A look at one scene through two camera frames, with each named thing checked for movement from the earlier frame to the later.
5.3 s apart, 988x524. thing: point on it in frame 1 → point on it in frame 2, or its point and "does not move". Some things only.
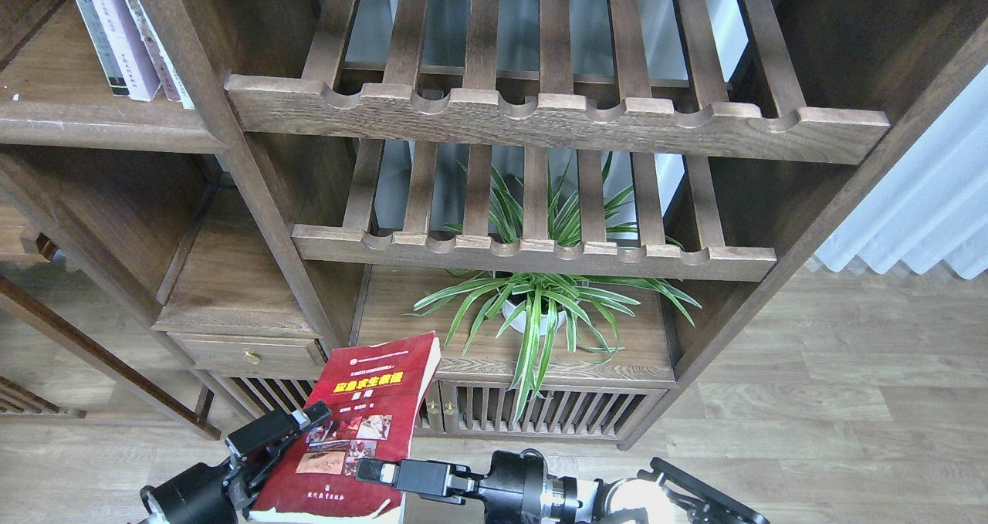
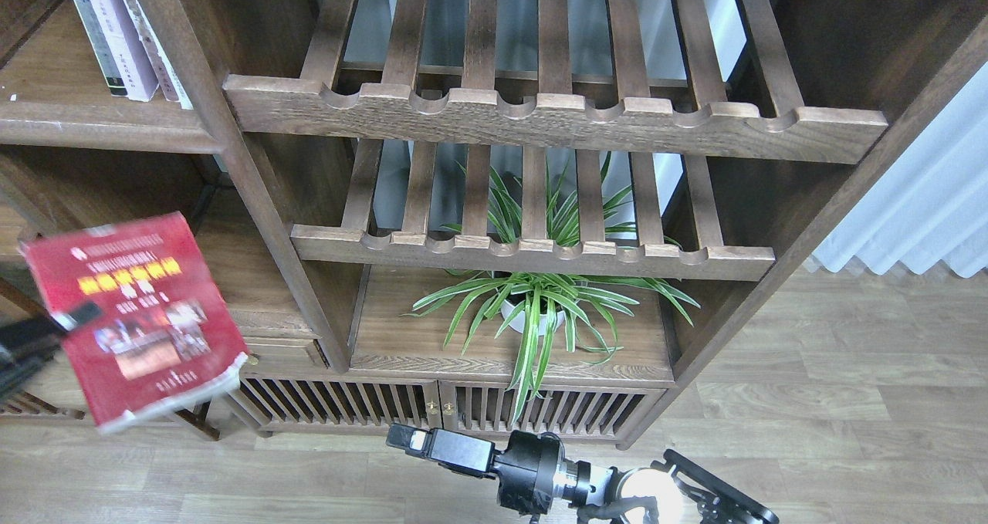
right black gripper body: x=517 y=488 → x=526 y=468
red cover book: x=374 y=390 → x=165 y=333
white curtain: x=934 y=209 does not move
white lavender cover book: x=121 y=25 does not move
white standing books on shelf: x=141 y=59 does not move
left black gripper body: x=221 y=491 → x=25 y=344
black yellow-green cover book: x=86 y=2 does not move
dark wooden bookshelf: x=576 y=181 does not move
